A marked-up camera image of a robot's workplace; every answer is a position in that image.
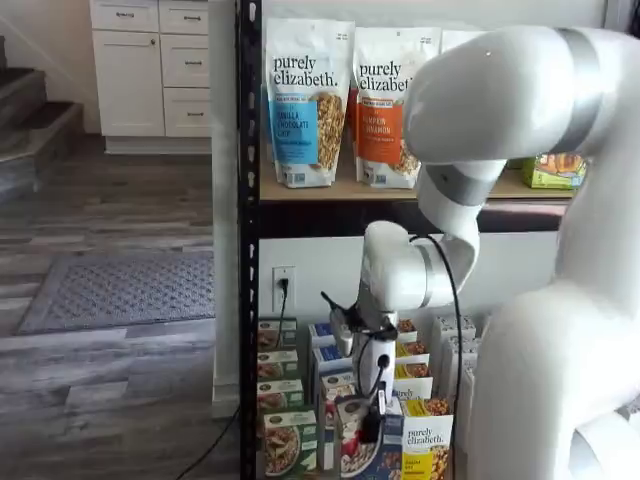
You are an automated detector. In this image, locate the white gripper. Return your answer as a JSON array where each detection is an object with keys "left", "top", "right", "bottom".
[{"left": 351, "top": 334, "right": 400, "bottom": 445}]

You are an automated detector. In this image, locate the blue and white oatmeal box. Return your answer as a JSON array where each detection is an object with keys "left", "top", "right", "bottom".
[
  {"left": 307, "top": 321, "right": 347, "bottom": 350},
  {"left": 311, "top": 343, "right": 358, "bottom": 374},
  {"left": 316, "top": 369, "right": 359, "bottom": 472},
  {"left": 333, "top": 394, "right": 406, "bottom": 480}
]

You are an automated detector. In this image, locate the green oatmeal box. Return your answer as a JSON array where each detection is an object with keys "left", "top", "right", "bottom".
[
  {"left": 257, "top": 378, "right": 305, "bottom": 414},
  {"left": 257, "top": 349, "right": 300, "bottom": 383},
  {"left": 263, "top": 409, "right": 319, "bottom": 478},
  {"left": 257, "top": 317, "right": 299, "bottom": 352}
]

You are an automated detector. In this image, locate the wooden shelf board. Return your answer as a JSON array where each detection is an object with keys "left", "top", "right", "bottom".
[{"left": 259, "top": 148, "right": 575, "bottom": 203}]

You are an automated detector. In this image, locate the black metal shelf rack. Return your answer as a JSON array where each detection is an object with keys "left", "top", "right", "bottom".
[{"left": 235, "top": 0, "right": 575, "bottom": 480}]

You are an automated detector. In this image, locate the green Bobo's apple pie box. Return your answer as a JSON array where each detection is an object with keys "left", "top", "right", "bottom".
[{"left": 521, "top": 151, "right": 590, "bottom": 191}]

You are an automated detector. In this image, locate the grey door mat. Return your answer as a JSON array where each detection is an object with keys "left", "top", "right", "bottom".
[{"left": 13, "top": 251, "right": 217, "bottom": 337}]

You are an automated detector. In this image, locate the granola bag orange label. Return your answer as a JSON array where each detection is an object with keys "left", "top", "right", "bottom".
[
  {"left": 345, "top": 89, "right": 359, "bottom": 147},
  {"left": 352, "top": 27, "right": 444, "bottom": 190}
]

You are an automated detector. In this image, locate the granola bag blue label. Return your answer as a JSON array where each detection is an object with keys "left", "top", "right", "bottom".
[{"left": 264, "top": 18, "right": 357, "bottom": 190}]

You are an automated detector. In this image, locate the white drawer cabinet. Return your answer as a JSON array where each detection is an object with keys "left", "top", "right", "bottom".
[{"left": 90, "top": 0, "right": 212, "bottom": 156}]

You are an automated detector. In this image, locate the dark wooden staircase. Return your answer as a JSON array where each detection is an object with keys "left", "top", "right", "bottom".
[{"left": 0, "top": 34, "right": 84, "bottom": 202}]

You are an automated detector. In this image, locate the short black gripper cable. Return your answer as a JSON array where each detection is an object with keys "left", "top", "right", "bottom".
[{"left": 319, "top": 291, "right": 400, "bottom": 402}]

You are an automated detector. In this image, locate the black floor cable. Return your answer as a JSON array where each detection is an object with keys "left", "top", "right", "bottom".
[{"left": 167, "top": 399, "right": 243, "bottom": 480}]

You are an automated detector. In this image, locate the long black robot cable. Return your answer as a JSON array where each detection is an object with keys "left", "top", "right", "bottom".
[{"left": 408, "top": 233, "right": 465, "bottom": 417}]

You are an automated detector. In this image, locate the black plug with cable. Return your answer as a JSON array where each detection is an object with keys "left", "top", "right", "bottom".
[{"left": 276, "top": 276, "right": 293, "bottom": 349}]

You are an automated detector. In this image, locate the white wall outlet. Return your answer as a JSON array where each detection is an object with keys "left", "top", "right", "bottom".
[{"left": 271, "top": 265, "right": 297, "bottom": 314}]

